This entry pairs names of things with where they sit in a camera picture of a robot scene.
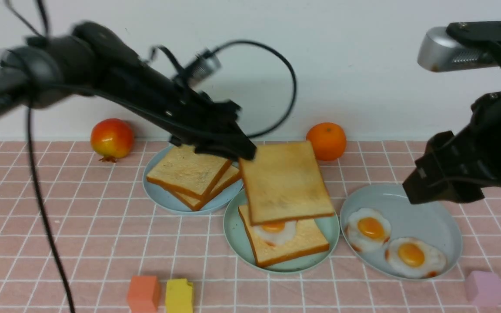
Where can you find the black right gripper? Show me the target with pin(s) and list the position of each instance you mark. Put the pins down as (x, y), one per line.
(455, 167)

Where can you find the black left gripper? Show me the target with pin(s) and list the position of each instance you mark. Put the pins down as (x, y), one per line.
(192, 119)

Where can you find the fried egg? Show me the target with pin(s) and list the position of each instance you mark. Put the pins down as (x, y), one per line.
(367, 230)
(415, 259)
(276, 234)

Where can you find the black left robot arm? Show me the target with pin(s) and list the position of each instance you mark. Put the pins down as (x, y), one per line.
(93, 61)

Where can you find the grey blue egg plate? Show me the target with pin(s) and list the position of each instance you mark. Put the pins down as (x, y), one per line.
(431, 223)

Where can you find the light blue bread plate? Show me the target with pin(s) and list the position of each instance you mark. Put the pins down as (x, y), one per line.
(224, 191)

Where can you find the green centre plate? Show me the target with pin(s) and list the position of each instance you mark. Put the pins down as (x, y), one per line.
(238, 241)

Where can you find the orange tangerine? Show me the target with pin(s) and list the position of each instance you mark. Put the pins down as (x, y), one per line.
(328, 140)

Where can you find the red yellow pomegranate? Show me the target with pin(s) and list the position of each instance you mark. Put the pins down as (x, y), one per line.
(112, 139)

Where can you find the pink block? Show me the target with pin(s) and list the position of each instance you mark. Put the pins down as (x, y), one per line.
(483, 289)

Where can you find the pink checkered tablecloth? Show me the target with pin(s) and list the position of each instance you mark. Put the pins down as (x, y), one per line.
(107, 230)

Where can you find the yellow block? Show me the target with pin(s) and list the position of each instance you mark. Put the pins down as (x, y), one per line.
(179, 296)

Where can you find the orange block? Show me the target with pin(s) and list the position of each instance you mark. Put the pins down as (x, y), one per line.
(143, 295)

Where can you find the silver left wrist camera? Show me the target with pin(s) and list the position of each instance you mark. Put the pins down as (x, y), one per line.
(201, 68)

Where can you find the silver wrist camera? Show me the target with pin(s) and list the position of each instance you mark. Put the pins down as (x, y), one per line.
(439, 53)
(201, 68)

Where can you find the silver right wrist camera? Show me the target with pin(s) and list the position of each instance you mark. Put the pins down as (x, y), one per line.
(439, 53)

